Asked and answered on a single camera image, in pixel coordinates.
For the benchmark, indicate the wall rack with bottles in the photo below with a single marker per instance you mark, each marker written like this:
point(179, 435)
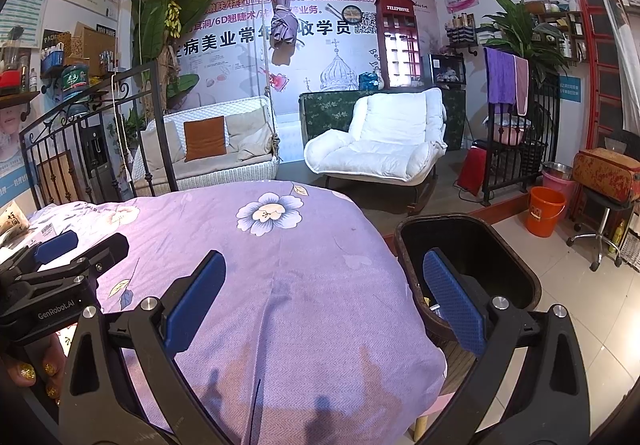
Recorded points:
point(465, 37)

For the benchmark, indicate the wooden wall shelf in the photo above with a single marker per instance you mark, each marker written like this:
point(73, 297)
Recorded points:
point(20, 97)

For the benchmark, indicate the brown wooden panel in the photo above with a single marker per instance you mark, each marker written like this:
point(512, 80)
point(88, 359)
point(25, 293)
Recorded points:
point(57, 177)

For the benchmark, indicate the beige cushion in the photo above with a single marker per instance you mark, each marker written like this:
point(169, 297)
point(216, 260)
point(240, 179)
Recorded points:
point(250, 132)
point(162, 145)

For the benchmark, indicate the grey water dispenser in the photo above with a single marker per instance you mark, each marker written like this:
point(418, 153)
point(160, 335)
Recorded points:
point(95, 150)

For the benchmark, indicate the red ladder shelf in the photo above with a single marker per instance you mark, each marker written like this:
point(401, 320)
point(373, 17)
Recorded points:
point(585, 40)

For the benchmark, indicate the blue striped wall poster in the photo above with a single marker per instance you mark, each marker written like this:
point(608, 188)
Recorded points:
point(22, 17)

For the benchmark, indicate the white cardboard box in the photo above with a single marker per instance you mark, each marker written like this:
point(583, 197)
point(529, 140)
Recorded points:
point(50, 229)

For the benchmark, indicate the black iron railing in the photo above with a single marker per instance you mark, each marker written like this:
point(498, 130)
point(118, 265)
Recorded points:
point(165, 125)

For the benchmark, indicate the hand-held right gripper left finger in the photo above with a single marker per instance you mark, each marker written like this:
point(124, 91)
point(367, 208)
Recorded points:
point(195, 305)

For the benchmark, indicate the red bag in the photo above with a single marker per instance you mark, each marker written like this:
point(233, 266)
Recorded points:
point(472, 170)

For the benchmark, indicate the black trash bin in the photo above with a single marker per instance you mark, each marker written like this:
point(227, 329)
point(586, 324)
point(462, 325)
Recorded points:
point(460, 235)

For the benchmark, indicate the person's left hand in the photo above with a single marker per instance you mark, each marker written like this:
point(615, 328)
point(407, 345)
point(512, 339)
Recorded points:
point(30, 372)

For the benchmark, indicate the teal round tin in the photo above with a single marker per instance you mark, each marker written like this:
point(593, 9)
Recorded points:
point(74, 82)

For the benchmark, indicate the pink washbasin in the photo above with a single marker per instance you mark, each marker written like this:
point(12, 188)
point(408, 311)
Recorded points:
point(512, 132)

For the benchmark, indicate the blue wall sign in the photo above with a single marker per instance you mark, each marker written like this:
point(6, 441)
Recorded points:
point(570, 85)

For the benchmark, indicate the purple towel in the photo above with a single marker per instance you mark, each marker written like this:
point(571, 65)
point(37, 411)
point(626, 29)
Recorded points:
point(500, 75)

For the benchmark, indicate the brown cardboard box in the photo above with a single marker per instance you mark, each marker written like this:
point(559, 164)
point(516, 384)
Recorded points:
point(92, 47)

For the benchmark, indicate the green potted plant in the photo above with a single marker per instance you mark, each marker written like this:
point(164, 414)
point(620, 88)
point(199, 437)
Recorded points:
point(520, 30)

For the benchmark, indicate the green floral cabinet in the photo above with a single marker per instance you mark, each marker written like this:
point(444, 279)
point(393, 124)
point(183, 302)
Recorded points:
point(325, 115)

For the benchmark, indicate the pink towel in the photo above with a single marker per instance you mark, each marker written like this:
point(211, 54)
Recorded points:
point(522, 85)

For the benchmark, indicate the black photo frame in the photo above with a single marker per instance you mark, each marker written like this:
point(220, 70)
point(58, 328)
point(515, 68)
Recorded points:
point(447, 70)

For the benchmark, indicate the brown paper packet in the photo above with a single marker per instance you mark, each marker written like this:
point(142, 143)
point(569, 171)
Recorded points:
point(11, 220)

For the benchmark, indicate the purple floral tablecloth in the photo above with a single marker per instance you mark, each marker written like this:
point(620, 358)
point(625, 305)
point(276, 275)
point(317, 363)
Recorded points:
point(310, 275)

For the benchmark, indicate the red telephone booth cabinet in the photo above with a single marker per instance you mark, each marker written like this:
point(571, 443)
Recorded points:
point(380, 50)

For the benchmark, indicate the white wicker swing sofa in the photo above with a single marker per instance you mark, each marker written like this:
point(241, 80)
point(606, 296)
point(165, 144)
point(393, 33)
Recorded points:
point(225, 175)

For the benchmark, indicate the orange-brown cushion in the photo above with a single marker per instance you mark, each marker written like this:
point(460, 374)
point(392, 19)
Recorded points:
point(205, 137)

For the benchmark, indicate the pink plastic bucket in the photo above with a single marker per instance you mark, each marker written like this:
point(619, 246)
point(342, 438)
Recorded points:
point(564, 187)

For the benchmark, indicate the white padded armchair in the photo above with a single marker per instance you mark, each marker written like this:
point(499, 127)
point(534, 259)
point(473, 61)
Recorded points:
point(385, 135)

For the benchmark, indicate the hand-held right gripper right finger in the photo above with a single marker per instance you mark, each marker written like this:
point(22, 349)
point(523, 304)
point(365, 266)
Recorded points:
point(452, 302)

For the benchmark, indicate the metal basin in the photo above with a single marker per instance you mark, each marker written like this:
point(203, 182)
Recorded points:
point(557, 170)

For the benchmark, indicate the orange plastic bucket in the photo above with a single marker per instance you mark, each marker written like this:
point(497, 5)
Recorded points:
point(545, 212)

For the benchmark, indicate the blue tissue box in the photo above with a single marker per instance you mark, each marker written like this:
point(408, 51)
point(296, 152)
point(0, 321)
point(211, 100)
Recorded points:
point(370, 81)

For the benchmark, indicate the black chrome stool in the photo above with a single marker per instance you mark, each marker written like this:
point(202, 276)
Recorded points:
point(608, 225)

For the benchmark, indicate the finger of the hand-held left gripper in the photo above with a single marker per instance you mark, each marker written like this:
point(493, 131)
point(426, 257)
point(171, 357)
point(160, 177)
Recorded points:
point(100, 251)
point(55, 246)

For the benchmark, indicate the black iron fence rack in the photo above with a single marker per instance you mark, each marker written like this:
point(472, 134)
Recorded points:
point(545, 115)

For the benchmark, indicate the brown patterned bag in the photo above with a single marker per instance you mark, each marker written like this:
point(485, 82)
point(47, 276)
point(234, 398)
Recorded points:
point(605, 175)

